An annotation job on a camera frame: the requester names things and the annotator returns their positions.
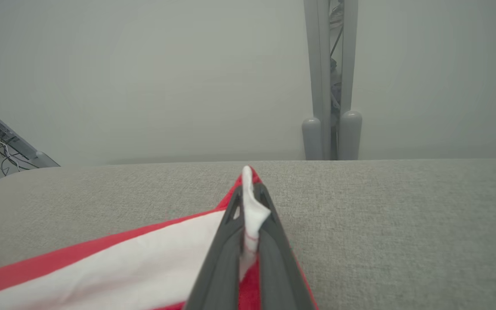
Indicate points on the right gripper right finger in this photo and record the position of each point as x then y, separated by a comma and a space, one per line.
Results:
282, 275

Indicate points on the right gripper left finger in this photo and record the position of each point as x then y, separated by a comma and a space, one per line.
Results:
218, 275

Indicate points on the grey partition post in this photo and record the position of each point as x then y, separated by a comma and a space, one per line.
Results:
350, 129
317, 64

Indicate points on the grey side partition frame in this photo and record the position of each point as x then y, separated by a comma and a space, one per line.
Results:
32, 155

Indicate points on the red white basketball shorts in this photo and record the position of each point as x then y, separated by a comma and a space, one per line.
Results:
123, 262

